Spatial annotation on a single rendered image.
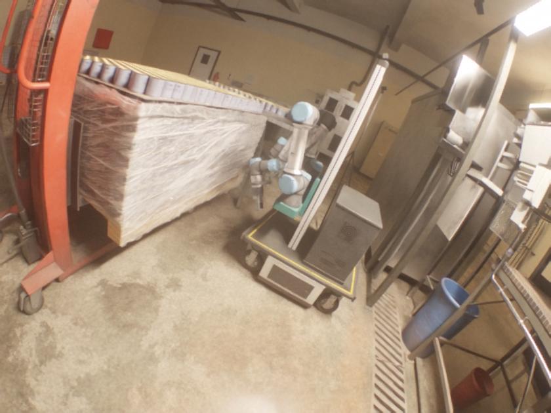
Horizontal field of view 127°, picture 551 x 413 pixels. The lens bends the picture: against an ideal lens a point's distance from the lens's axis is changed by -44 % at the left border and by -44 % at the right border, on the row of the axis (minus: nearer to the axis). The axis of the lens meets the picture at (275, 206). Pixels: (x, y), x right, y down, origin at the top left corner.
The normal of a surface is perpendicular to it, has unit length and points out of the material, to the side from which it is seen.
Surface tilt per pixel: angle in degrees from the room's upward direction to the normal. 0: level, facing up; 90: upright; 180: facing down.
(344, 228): 90
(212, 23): 90
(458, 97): 90
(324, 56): 90
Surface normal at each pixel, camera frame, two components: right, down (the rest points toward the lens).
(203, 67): -0.29, 0.31
